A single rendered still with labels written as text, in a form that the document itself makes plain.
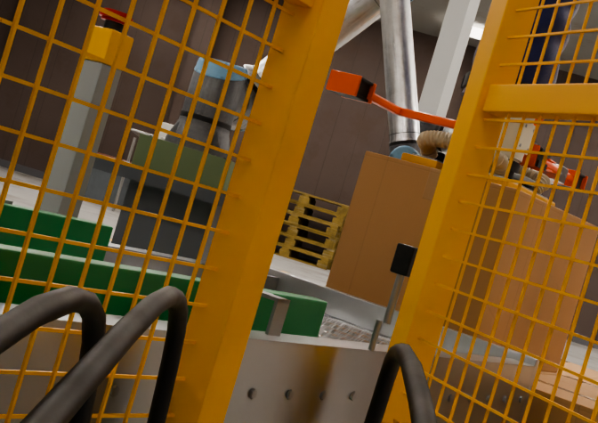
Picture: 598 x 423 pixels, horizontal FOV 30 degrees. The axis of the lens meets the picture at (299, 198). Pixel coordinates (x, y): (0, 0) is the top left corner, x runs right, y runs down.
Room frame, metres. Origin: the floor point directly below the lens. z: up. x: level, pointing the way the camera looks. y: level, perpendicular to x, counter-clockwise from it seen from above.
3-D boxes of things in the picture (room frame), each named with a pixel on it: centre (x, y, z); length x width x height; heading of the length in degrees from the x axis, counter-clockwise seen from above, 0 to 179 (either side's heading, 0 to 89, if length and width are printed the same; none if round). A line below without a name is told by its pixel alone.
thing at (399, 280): (1.65, -0.18, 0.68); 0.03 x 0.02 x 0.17; 58
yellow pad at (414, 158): (2.86, -0.34, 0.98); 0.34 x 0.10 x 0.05; 147
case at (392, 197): (2.81, -0.45, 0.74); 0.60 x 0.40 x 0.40; 146
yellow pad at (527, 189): (2.75, -0.50, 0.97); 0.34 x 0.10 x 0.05; 147
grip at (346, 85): (2.69, -0.04, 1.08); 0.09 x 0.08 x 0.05; 57
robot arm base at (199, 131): (3.18, 0.32, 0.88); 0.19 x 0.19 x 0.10
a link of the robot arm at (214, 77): (3.19, 0.31, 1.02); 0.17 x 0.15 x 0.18; 164
